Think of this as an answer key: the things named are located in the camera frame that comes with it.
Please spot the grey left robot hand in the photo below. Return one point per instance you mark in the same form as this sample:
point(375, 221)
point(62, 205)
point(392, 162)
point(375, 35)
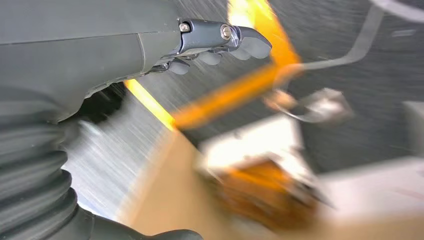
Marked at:
point(82, 43)

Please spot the small brown card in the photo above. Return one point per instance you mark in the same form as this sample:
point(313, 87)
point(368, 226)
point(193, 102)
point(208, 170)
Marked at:
point(280, 99)

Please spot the wooden card organizer box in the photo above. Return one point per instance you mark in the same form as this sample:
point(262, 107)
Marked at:
point(265, 195)

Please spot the yellow floor tape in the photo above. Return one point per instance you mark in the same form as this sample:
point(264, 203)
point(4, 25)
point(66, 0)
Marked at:
point(232, 92)

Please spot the clear acrylic holder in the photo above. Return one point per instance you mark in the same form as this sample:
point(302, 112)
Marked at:
point(323, 106)

